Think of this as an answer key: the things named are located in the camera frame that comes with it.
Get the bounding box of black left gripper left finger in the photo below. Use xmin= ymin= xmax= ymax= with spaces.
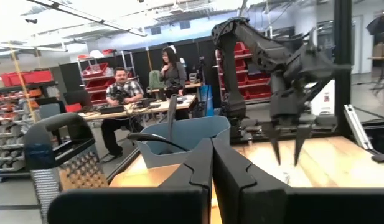
xmin=47 ymin=139 xmax=213 ymax=224

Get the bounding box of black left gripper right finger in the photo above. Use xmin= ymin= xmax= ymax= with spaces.
xmin=212 ymin=139 xmax=384 ymax=224

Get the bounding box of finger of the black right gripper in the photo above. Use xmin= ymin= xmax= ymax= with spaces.
xmin=262 ymin=121 xmax=283 ymax=166
xmin=293 ymin=123 xmax=314 ymax=167

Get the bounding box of black plastic ladle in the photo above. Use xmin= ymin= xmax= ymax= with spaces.
xmin=126 ymin=133 xmax=191 ymax=152

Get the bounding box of black plastic serving spoon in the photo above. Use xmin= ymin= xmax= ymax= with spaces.
xmin=166 ymin=94 xmax=179 ymax=141

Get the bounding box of white trash bin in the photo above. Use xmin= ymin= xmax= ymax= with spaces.
xmin=309 ymin=79 xmax=335 ymax=116

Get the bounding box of silver aluminium extrusion piece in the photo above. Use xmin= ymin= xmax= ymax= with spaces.
xmin=344 ymin=104 xmax=365 ymax=150

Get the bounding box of blue-grey plastic bin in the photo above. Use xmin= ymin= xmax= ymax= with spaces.
xmin=136 ymin=115 xmax=232 ymax=169

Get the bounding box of blue barrel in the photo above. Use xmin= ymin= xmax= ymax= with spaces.
xmin=199 ymin=84 xmax=215 ymax=118

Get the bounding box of long wooden desk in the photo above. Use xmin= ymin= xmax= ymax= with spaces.
xmin=78 ymin=95 xmax=198 ymax=122

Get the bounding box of black softbox lamp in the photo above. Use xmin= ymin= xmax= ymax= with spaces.
xmin=365 ymin=15 xmax=384 ymax=47

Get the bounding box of person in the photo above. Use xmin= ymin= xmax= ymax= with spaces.
xmin=159 ymin=46 xmax=188 ymax=96
xmin=100 ymin=67 xmax=145 ymax=158

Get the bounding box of green backpack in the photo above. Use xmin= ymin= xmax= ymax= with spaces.
xmin=148 ymin=70 xmax=164 ymax=91

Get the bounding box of shelf of small parts bins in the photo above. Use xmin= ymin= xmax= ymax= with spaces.
xmin=0 ymin=82 xmax=60 ymax=181

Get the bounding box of red storage crate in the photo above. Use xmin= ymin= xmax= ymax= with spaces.
xmin=22 ymin=70 xmax=54 ymax=84
xmin=0 ymin=73 xmax=24 ymax=87

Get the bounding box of black overhead light bar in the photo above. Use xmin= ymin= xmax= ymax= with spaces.
xmin=25 ymin=0 xmax=148 ymax=37

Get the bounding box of wire rack with red bins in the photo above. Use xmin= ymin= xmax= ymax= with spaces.
xmin=215 ymin=42 xmax=273 ymax=102
xmin=77 ymin=51 xmax=137 ymax=106

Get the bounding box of black aluminium rig frame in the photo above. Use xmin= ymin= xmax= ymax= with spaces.
xmin=106 ymin=0 xmax=384 ymax=184

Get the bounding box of metal box grater black handle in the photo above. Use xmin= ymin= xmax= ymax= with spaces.
xmin=23 ymin=112 xmax=109 ymax=224

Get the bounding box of yellow hanging rope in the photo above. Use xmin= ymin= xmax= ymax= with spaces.
xmin=9 ymin=46 xmax=37 ymax=124

